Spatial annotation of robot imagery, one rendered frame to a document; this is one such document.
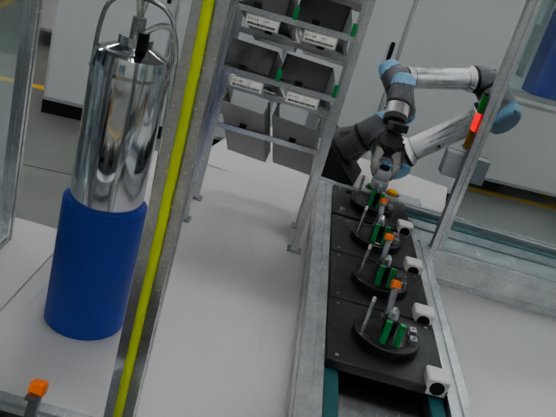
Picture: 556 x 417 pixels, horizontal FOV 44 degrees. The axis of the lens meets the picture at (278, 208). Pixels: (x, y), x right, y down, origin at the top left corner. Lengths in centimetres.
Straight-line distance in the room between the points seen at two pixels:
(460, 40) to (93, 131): 424
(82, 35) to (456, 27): 264
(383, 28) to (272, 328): 374
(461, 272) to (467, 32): 339
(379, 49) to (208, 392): 402
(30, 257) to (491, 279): 125
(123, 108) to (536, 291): 136
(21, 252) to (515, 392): 117
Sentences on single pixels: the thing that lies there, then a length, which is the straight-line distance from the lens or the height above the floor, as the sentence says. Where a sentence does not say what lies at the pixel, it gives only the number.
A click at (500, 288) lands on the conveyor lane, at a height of 90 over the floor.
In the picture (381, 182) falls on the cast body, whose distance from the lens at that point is 205.
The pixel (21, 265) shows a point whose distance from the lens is 160.
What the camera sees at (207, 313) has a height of 86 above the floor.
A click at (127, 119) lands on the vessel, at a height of 131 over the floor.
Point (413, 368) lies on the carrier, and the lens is 139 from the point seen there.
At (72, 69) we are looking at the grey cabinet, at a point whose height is 37.
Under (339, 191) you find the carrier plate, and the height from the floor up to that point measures 97.
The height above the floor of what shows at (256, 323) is 86.
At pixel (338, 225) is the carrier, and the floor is 97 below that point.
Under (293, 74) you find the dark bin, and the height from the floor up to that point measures 133.
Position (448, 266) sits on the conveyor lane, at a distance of 202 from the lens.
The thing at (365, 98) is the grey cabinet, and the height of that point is 68.
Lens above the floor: 168
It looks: 22 degrees down
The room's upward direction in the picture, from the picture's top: 16 degrees clockwise
